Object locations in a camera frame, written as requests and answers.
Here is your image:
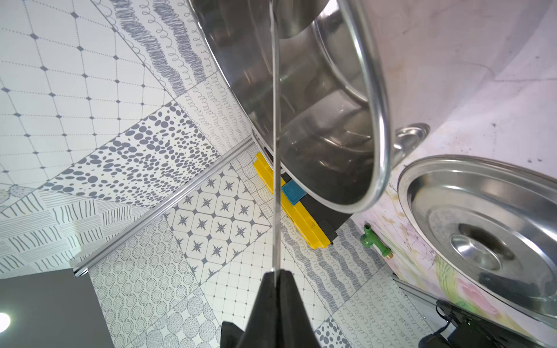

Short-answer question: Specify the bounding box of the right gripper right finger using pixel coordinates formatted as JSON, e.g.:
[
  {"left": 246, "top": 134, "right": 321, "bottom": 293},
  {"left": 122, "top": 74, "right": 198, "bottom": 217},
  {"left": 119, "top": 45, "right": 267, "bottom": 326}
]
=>
[{"left": 276, "top": 270, "right": 320, "bottom": 348}]

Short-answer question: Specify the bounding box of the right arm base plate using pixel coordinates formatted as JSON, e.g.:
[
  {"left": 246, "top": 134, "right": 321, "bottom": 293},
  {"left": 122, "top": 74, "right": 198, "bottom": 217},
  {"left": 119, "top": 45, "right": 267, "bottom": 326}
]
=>
[{"left": 419, "top": 300, "right": 556, "bottom": 348}]

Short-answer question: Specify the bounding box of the aluminium front rail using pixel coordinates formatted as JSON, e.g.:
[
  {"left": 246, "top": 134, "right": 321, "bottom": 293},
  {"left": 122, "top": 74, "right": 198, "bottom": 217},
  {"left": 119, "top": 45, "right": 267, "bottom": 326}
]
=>
[{"left": 391, "top": 273, "right": 458, "bottom": 347}]

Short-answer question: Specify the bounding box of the stainless steel pot lid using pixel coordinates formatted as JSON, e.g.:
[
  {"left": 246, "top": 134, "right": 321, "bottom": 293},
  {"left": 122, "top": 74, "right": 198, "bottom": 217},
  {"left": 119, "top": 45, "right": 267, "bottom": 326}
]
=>
[{"left": 397, "top": 155, "right": 556, "bottom": 326}]

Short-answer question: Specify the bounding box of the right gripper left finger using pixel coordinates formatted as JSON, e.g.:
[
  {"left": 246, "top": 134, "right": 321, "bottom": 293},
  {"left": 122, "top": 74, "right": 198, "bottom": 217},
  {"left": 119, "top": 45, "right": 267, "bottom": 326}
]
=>
[{"left": 220, "top": 272, "right": 276, "bottom": 348}]

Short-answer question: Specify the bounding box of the green plastic pipe fitting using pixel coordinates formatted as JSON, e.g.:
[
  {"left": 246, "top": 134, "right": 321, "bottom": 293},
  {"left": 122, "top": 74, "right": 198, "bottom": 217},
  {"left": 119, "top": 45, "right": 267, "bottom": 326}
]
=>
[{"left": 361, "top": 223, "right": 393, "bottom": 260}]

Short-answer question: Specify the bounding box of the yellow black toolbox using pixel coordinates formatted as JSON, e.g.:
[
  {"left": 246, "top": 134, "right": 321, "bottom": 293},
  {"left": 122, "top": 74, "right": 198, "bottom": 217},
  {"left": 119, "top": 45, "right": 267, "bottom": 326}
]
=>
[{"left": 253, "top": 143, "right": 351, "bottom": 250}]

